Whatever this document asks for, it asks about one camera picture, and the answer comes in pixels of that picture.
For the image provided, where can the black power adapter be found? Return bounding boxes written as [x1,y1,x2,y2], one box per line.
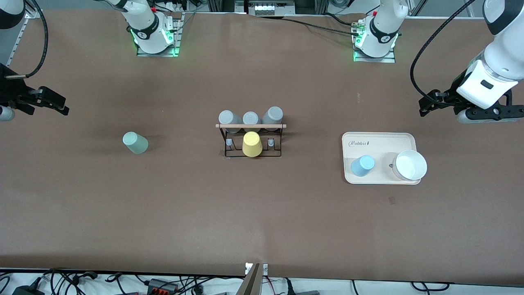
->
[11,284,45,295]

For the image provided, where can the pale green cup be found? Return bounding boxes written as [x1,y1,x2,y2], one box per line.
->
[122,131,149,155]

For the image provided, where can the tapered camera post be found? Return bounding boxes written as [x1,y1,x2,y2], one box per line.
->
[236,263,263,295]

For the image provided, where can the tangled black cable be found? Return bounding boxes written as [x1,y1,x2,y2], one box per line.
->
[43,268,99,295]

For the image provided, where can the aluminium rail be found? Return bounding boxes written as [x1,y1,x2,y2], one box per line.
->
[409,0,435,17]
[7,11,32,67]

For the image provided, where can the white bowl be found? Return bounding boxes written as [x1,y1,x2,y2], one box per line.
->
[392,150,428,182]

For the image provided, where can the black wire cup rack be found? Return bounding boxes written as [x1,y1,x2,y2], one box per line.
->
[216,122,287,159]

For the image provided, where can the yellow cup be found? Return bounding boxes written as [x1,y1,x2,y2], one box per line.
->
[242,131,263,158]

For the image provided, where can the grey cup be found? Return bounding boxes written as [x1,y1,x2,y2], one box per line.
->
[218,110,243,134]
[242,111,262,132]
[262,106,284,132]

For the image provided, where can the beige rabbit tray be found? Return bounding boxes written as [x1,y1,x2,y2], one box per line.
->
[342,132,422,186]

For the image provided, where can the black cable loop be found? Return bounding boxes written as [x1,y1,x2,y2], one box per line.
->
[411,281,452,293]

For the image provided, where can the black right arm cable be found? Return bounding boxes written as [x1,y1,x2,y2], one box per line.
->
[5,0,49,79]

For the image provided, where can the black box orange connectors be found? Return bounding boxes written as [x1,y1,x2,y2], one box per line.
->
[146,278,180,295]

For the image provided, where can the white power strip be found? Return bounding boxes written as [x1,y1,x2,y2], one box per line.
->
[253,1,296,16]

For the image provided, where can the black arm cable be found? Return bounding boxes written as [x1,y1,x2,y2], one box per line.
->
[410,0,477,108]
[5,0,49,79]

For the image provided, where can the black cable on table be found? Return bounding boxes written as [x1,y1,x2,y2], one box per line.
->
[260,13,361,36]

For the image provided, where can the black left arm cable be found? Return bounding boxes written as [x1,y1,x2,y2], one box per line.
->
[410,0,477,108]

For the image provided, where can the light blue cup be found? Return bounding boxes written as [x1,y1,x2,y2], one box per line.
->
[350,154,375,178]

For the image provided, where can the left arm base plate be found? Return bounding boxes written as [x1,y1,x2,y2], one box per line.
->
[352,18,396,63]

